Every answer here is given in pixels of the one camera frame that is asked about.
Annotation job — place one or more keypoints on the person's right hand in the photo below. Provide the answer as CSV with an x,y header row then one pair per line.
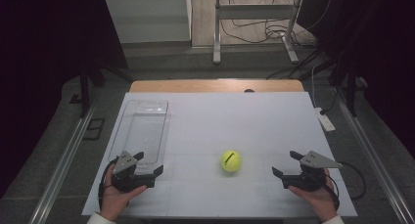
x,y
321,202

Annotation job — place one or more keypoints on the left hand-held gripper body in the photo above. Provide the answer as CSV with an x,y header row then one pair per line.
x,y
125,180

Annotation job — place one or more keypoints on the aluminium floor rail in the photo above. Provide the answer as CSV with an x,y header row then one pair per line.
x,y
372,152
62,162

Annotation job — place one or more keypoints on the grey metal stand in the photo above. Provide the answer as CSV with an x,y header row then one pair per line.
x,y
254,12

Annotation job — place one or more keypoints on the yellow tennis ball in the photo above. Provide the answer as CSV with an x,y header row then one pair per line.
x,y
231,161

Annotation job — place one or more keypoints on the black floor frame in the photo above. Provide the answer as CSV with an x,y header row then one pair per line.
x,y
94,128

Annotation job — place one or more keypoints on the white cabinet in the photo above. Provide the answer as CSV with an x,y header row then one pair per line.
x,y
147,18

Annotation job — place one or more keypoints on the wooden table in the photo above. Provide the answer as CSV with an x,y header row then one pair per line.
x,y
195,86

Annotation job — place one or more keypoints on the black stand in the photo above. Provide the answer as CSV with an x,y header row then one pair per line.
x,y
350,90
84,90

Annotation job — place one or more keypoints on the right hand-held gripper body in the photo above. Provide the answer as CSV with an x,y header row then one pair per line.
x,y
306,181

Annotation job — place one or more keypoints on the person's left hand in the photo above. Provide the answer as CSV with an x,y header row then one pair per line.
x,y
112,201

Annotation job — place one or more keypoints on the clear plastic tray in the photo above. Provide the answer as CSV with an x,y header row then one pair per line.
x,y
147,132

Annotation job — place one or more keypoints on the white power strip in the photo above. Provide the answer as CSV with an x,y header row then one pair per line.
x,y
325,120

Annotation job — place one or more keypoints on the white board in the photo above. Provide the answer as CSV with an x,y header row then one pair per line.
x,y
235,126

